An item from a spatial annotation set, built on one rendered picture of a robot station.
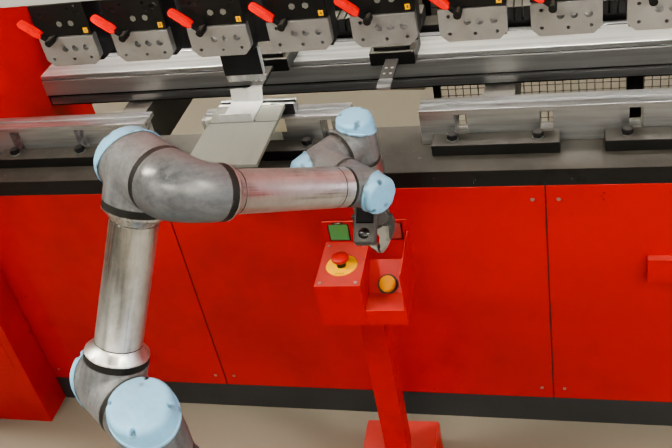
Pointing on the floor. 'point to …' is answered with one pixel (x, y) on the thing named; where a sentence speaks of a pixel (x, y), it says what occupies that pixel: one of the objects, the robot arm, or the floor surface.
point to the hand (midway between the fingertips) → (379, 250)
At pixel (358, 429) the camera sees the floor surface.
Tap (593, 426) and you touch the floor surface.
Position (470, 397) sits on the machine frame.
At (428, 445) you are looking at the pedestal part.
